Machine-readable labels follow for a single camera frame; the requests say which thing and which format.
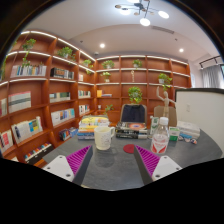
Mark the stack of colourful books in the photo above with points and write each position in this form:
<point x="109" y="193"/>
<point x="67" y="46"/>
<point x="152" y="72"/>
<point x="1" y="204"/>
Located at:
<point x="89" y="123"/>

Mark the green white carton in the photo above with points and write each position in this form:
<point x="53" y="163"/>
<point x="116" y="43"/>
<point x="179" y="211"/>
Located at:
<point x="154" y="124"/>

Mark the wooden artist mannequin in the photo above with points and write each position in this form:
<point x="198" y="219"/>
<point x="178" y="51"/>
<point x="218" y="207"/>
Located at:
<point x="166" y="101"/>

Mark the clear plastic water bottle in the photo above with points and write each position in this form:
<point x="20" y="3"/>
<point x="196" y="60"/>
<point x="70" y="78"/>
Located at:
<point x="160" y="138"/>

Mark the small green white box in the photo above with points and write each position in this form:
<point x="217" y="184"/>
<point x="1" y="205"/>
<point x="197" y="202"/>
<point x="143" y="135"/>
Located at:
<point x="174" y="133"/>

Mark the white tissue box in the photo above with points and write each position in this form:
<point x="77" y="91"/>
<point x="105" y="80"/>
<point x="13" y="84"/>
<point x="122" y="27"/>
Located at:
<point x="189" y="129"/>

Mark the grey window curtain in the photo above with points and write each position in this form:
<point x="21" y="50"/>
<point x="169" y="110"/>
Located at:
<point x="212" y="77"/>

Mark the stack of dark books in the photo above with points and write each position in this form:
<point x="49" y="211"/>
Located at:
<point x="131" y="130"/>

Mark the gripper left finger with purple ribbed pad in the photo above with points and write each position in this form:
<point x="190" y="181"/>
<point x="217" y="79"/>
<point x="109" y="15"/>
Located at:
<point x="72" y="167"/>

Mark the white ceramic mug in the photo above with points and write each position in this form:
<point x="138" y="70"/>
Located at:
<point x="103" y="136"/>

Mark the red round coaster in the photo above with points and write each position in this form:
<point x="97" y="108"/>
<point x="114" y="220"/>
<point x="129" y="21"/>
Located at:
<point x="129" y="148"/>

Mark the white board panel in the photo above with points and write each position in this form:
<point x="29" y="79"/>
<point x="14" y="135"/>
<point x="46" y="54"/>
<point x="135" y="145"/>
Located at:
<point x="205" y="108"/>

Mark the hanging green potted plant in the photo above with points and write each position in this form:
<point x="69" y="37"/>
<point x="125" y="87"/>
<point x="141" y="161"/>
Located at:
<point x="135" y="94"/>

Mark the ceiling chandelier lamp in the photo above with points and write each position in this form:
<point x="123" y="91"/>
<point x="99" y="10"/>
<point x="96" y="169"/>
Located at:
<point x="141" y="8"/>

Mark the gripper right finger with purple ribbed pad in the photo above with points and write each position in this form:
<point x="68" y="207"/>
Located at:
<point x="153" y="167"/>

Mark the wooden wall bookshelf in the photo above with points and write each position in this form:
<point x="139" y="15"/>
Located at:
<point x="48" y="85"/>

